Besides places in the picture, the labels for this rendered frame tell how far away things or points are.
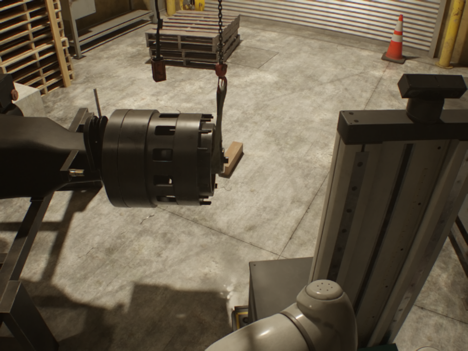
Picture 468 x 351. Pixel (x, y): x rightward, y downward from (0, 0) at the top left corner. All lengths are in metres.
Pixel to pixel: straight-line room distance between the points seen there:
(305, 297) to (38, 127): 1.99
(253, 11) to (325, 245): 6.98
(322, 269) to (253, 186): 2.43
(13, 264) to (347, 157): 1.83
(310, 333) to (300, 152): 3.24
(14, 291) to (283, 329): 1.63
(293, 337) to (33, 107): 4.17
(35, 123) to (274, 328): 2.05
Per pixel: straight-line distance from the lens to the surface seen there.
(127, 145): 2.07
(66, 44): 5.62
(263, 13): 7.68
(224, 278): 2.73
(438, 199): 1.00
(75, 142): 2.37
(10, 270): 2.24
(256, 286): 1.64
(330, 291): 0.73
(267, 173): 3.56
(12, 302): 2.09
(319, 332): 0.72
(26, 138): 2.37
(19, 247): 2.33
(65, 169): 2.17
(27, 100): 4.54
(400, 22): 6.43
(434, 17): 6.93
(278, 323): 0.71
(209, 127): 2.15
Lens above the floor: 2.15
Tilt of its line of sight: 38 degrees down
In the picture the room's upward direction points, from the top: straight up
